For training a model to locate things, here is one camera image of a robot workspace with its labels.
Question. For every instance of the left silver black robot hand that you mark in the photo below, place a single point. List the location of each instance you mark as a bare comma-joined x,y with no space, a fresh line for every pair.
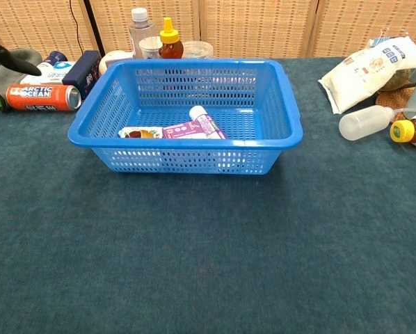
9,59

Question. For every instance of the white snack packet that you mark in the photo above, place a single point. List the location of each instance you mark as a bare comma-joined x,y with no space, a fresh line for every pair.
140,133

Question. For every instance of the purple tube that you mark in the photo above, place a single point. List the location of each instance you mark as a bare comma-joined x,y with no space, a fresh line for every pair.
198,112

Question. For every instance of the clear plastic water bottle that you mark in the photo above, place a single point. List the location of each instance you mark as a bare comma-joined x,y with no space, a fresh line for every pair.
139,24

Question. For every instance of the honey bottle yellow cap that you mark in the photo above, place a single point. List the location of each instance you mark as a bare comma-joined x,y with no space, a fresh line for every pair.
170,45

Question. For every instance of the white drink bottle yellow cap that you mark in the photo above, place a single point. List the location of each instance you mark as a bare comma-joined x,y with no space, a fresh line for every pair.
408,130

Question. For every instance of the white blue tissue pack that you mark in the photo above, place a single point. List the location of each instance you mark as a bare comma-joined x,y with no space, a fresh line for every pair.
55,71

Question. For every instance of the orange Arctic Ocean can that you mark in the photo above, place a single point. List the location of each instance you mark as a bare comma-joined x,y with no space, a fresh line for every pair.
37,97

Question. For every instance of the dark blue rectangular box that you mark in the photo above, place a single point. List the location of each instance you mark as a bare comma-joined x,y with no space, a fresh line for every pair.
84,69

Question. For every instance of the black tripod stand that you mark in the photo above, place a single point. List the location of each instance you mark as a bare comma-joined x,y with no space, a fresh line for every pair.
91,28

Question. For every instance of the cream round bowl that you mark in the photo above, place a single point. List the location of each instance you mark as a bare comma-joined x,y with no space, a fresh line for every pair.
114,59

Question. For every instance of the white paper cup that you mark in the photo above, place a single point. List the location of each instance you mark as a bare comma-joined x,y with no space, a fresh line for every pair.
150,48

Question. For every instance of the clear round clip container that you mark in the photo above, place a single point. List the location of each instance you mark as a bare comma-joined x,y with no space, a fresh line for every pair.
197,50

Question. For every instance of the blue plastic perforated basket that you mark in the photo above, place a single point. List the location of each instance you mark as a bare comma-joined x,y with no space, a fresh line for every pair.
194,156

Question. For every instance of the bamboo folding screen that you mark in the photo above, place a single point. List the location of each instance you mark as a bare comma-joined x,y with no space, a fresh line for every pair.
256,28

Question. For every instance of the teal felt table cover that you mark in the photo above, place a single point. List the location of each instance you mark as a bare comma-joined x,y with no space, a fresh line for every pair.
208,243

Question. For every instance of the white flour bag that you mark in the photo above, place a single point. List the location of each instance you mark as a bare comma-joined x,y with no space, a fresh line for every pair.
368,73

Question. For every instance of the blue binder clip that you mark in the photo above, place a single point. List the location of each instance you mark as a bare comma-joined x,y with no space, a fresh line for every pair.
378,40

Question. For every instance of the woven rattan coaster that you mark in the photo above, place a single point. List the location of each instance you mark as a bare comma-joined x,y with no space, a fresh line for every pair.
396,99

